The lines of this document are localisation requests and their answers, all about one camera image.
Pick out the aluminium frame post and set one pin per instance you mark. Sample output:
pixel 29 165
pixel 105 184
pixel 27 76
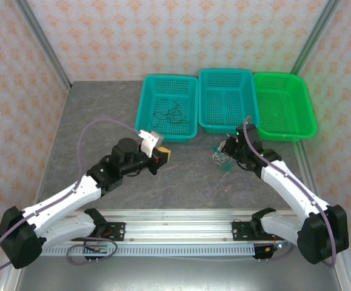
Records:
pixel 314 39
pixel 45 45
pixel 8 280
pixel 307 169

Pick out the green plastic basket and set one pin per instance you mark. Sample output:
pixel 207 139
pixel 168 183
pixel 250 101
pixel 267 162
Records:
pixel 284 103

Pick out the black mounting plate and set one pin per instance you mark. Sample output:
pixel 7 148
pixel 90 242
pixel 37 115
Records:
pixel 116 230
pixel 240 230

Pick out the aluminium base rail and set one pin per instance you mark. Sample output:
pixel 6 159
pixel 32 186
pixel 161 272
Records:
pixel 178 225

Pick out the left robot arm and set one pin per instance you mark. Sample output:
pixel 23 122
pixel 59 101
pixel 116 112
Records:
pixel 60 197

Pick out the teal plastic basket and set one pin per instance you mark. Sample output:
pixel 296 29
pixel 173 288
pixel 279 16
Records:
pixel 169 88
pixel 223 82

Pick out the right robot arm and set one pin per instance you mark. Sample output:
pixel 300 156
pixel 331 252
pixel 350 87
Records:
pixel 287 185

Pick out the small electronics board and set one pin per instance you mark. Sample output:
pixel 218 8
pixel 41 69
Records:
pixel 267 250
pixel 98 250

